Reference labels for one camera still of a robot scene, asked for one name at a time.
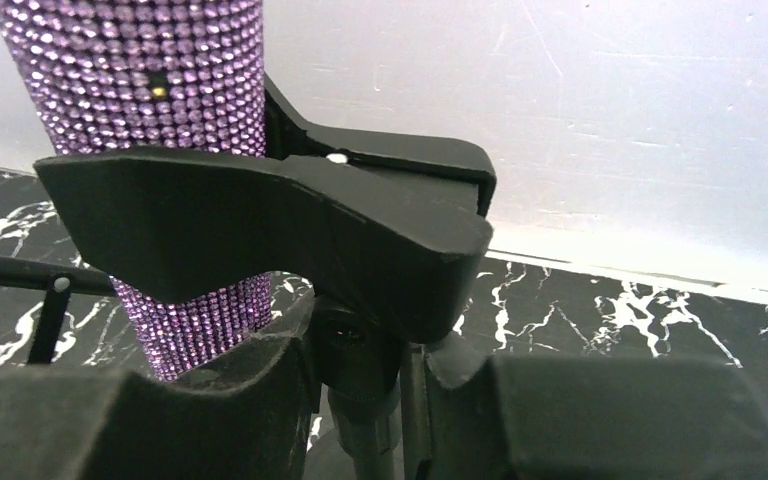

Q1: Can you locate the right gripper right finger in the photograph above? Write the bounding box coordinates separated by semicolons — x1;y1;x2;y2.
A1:
411;333;768;479

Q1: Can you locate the purple glitter microphone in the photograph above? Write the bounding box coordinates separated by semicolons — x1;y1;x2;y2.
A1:
0;1;272;382

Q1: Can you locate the black round-base mic stand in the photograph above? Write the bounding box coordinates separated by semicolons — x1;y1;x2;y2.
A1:
35;83;496;479

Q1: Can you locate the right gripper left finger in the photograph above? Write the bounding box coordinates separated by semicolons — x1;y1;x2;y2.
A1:
0;295;314;479

